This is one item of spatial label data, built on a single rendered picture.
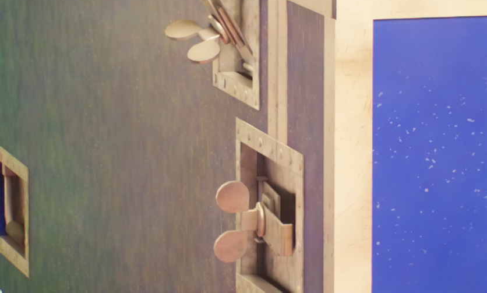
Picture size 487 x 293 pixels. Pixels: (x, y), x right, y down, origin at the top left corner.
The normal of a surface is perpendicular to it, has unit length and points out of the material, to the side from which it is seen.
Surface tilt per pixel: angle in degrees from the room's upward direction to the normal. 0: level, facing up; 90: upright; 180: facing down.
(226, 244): 105
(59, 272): 90
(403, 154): 90
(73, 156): 90
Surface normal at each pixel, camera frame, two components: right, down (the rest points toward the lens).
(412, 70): 0.26, 0.15
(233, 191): 0.29, 0.40
